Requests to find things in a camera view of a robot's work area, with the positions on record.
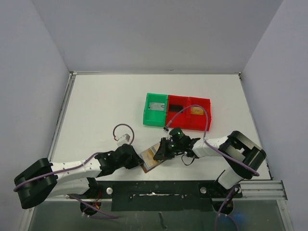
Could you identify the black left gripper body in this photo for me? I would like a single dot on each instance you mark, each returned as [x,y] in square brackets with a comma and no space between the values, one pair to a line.
[134,162]

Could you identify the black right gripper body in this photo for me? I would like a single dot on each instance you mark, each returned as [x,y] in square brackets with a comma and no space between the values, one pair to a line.
[165,147]

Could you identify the brown leather card holder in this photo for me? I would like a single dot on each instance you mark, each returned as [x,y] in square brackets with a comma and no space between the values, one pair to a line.
[150,163]

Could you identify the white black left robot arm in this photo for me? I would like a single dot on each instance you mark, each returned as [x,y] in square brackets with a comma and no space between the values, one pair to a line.
[60,175]

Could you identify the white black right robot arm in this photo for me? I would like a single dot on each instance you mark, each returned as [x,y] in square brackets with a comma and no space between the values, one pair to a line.
[243,155]

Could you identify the black card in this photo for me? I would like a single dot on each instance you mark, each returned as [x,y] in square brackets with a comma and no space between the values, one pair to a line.
[174,108]

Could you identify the gold VIP card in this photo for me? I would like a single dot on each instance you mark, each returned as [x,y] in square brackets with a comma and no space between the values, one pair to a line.
[196,110]

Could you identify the red plastic bin middle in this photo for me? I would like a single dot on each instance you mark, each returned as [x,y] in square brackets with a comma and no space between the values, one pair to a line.
[182,119]

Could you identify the red plastic bin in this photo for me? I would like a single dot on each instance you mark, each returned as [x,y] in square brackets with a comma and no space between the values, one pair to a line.
[198,122]
[182,119]

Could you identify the red plastic bin right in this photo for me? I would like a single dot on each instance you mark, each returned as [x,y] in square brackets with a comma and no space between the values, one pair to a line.
[198,122]

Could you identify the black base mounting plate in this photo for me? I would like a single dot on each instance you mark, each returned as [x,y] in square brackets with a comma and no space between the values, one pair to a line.
[156,195]

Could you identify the green plastic bin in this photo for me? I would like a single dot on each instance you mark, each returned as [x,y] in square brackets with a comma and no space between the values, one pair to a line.
[155,118]

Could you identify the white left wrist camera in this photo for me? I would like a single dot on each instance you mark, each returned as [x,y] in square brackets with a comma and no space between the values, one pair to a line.
[124,139]

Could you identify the aluminium left frame rail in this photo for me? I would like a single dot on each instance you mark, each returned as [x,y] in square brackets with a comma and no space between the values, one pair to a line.
[61,116]

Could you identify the aluminium frame rail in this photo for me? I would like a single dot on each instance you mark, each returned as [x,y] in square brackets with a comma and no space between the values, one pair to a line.
[61,116]
[253,190]

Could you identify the aluminium front frame rail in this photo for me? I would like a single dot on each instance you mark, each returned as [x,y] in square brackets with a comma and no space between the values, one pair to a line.
[253,190]

